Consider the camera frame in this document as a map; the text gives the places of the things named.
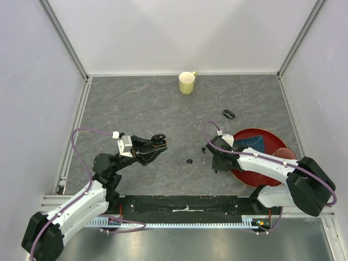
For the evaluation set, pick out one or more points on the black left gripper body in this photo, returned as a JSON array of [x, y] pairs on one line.
[[134, 155]]

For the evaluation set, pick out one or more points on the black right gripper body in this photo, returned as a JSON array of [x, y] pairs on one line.
[[218, 165]]

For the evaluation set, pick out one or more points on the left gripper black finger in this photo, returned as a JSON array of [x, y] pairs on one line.
[[147, 155], [141, 143]]

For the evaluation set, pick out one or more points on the black case with gold line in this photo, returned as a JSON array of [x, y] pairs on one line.
[[158, 140]]

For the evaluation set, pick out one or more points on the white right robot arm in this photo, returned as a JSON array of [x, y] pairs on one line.
[[304, 183]]

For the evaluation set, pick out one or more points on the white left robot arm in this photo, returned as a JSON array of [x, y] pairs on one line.
[[47, 234]]

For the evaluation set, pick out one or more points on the blue leaf-shaped dish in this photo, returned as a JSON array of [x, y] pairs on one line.
[[255, 142]]

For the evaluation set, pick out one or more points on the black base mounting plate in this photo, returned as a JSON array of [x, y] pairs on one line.
[[188, 208]]

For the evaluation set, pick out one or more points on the red round plate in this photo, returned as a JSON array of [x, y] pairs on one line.
[[271, 143]]

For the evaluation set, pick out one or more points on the pale green mug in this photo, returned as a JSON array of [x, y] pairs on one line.
[[186, 82]]

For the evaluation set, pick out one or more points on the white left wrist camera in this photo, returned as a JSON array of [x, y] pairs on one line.
[[124, 144]]

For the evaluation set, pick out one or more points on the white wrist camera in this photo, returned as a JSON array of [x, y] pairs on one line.
[[229, 139], [124, 144]]

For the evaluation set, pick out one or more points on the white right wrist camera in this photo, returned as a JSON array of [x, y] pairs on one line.
[[229, 139]]

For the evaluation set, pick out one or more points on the white slotted cable duct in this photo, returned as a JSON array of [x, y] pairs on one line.
[[246, 222]]

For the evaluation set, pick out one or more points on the aluminium frame post left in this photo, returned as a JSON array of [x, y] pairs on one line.
[[52, 17]]

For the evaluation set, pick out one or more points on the aluminium frame post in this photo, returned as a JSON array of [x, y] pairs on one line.
[[52, 17], [314, 13]]

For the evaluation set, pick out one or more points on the aluminium frame post right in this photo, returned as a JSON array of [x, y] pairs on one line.
[[314, 13]]

